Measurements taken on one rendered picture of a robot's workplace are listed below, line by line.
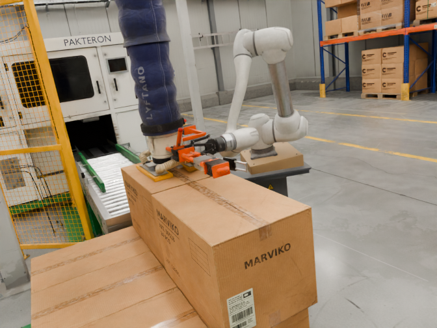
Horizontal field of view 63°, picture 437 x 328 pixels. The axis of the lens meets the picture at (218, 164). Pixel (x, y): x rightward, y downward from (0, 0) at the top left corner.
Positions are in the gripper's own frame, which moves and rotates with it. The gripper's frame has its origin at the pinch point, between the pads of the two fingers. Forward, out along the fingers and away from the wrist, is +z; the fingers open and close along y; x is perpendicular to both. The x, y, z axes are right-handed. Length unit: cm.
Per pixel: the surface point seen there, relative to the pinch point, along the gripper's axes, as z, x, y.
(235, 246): 14, -66, 16
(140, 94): 10.0, 22.1, -29.2
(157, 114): 5.0, 16.7, -18.5
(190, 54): -165, 347, -54
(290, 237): -8, -66, 21
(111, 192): 18, 136, 53
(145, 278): 32, -5, 53
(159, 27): -4, 16, -59
